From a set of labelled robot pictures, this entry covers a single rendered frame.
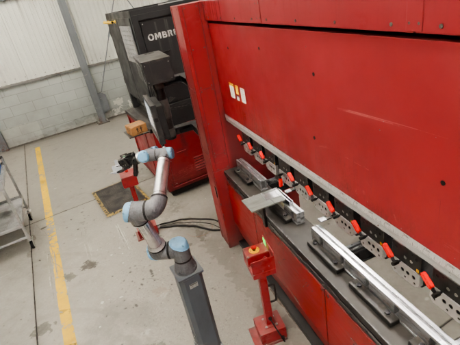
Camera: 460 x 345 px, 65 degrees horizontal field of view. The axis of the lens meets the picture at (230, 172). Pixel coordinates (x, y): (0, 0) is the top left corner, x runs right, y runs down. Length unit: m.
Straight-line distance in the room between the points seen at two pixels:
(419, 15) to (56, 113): 8.47
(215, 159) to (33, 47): 6.32
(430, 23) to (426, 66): 0.13
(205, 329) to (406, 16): 2.29
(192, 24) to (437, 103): 2.12
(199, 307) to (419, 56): 2.03
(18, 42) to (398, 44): 8.21
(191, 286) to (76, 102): 7.16
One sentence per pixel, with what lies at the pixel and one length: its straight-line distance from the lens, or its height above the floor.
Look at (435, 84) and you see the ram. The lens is 1.28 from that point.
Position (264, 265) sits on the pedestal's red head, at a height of 0.75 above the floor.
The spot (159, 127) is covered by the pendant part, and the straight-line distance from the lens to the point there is 3.20.
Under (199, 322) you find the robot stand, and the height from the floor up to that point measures 0.36.
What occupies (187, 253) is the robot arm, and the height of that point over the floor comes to 0.92.
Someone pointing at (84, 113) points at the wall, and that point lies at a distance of 9.24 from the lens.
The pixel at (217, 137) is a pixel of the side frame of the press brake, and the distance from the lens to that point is 3.23.
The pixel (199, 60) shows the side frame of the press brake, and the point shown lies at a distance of 3.04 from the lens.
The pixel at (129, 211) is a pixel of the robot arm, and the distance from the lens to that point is 2.10.
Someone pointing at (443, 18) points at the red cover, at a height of 2.20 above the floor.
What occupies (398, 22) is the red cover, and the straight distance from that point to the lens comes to 1.32.
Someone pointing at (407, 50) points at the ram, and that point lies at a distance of 1.33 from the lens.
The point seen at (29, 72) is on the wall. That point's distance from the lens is 9.02.
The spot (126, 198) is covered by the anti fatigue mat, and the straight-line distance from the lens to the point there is 5.24.
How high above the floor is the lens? 2.39
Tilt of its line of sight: 27 degrees down
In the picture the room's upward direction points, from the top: 11 degrees counter-clockwise
